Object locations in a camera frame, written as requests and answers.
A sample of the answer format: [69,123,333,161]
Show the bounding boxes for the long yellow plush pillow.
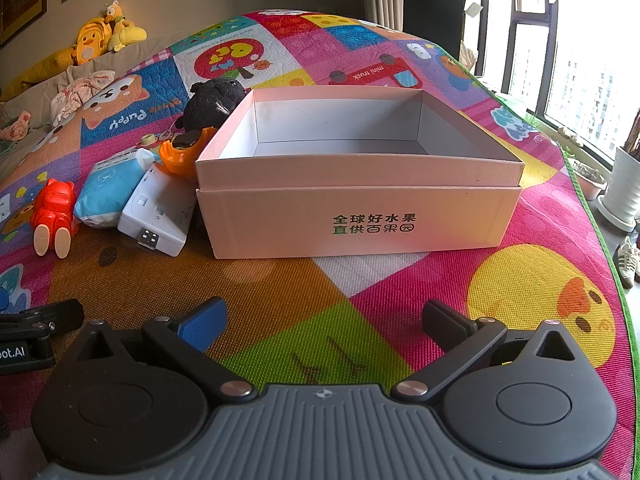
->
[0,47,77,103]

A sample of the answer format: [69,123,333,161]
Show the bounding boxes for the pink patterned clothes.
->
[50,71,118,126]

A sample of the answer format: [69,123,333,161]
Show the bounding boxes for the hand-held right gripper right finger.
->
[390,300,582,405]

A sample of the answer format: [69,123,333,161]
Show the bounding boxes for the small succulent pot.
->
[572,160,608,201]

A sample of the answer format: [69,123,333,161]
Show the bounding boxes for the black framed window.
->
[460,0,640,163]

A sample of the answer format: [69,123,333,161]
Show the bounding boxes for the small pink cloth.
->
[0,110,33,142]

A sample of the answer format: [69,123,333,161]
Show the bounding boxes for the beige sofa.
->
[0,35,173,186]

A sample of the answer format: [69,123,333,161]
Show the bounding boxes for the orange plastic toy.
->
[159,126,217,177]

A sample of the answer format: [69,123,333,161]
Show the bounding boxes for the white power strip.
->
[118,161,197,257]

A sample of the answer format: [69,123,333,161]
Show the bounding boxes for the white sneaker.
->
[612,237,640,288]

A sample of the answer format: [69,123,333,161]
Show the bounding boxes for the colourful printed play mat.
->
[0,9,640,480]

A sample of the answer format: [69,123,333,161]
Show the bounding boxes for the pink cardboard box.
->
[195,87,525,260]

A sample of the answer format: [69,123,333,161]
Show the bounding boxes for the blue tissue packet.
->
[74,147,157,230]

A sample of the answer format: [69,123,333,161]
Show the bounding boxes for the black plush toy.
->
[182,79,247,133]

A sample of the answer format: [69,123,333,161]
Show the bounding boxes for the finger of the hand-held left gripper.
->
[0,299,85,337]

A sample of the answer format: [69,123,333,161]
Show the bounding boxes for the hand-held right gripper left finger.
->
[65,297,256,404]

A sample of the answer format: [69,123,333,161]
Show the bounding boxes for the white plant pot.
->
[597,146,640,233]

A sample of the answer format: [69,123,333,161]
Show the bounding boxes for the yellow plush toy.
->
[102,1,148,53]

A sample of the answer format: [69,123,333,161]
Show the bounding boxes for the red bear toy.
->
[29,178,78,259]

